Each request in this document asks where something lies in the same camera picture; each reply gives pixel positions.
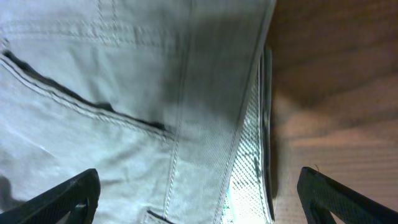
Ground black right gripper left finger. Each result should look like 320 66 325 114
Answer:
1 169 101 224

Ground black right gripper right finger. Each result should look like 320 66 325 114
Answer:
297 167 397 224

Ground grey shorts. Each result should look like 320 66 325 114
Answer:
1 0 275 223

